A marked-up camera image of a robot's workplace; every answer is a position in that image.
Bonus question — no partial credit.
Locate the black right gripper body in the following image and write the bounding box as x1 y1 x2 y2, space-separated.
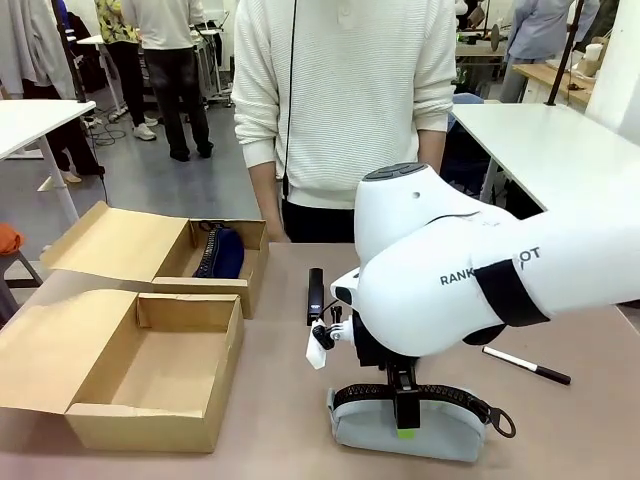
349 312 419 384

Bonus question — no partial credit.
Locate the grey zippered pencil case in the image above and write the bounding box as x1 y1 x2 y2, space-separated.
326 382 517 464

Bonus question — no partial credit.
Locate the person's right forearm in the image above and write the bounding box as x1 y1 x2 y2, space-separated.
248 162 284 224

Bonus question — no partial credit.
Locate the empty open cardboard box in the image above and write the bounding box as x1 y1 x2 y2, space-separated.
0 288 246 455

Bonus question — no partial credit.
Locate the person's right hand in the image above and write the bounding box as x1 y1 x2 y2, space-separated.
267 215 293 245

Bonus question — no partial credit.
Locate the white paper tag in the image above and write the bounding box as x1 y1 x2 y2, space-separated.
305 319 329 372

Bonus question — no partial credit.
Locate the black and white marker pen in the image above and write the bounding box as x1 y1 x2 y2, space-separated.
481 345 573 387

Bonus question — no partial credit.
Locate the blue zippered pencil case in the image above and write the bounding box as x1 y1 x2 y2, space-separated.
191 220 246 280

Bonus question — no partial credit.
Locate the person in white sweater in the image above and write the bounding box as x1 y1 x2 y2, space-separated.
231 0 459 245

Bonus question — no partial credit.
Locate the large white table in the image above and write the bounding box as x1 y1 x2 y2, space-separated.
448 102 640 222

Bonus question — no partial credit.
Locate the wooden workbench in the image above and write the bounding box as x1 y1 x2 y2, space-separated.
513 60 602 107

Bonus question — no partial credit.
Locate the person in dark trousers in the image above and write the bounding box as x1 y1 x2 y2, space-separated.
121 0 216 163

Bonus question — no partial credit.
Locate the black stand pole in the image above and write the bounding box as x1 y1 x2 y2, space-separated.
52 0 89 104
545 0 586 107

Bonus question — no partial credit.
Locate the person in light blue shirt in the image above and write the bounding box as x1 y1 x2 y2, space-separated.
498 0 601 105

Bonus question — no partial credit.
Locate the orange cloth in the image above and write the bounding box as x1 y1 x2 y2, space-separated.
0 222 26 256

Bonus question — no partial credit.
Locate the person in yellow floral shirt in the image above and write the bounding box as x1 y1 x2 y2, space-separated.
93 0 159 142

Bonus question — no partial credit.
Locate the white table with angled legs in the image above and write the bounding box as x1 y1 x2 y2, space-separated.
0 98 97 227

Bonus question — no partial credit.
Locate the white background desk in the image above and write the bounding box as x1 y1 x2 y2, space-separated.
76 21 224 122

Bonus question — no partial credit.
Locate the person in grey coat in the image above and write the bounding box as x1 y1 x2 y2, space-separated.
0 0 107 184

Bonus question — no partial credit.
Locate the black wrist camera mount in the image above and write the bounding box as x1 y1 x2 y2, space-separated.
317 301 357 351

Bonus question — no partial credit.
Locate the black velcro strap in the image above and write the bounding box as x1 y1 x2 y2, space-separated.
473 259 552 329

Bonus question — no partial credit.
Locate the thin black hanging cord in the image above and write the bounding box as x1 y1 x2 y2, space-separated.
281 0 300 199

